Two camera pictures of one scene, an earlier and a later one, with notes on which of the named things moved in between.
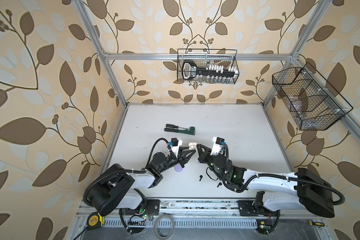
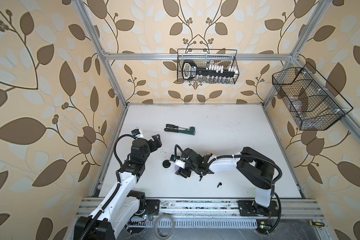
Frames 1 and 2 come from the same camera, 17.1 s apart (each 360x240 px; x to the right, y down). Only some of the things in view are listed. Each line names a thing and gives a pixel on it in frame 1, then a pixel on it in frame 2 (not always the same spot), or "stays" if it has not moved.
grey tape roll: (155, 227) stays
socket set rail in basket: (190, 70) stays
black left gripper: (180, 158) to (156, 142)
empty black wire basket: (315, 104) stays
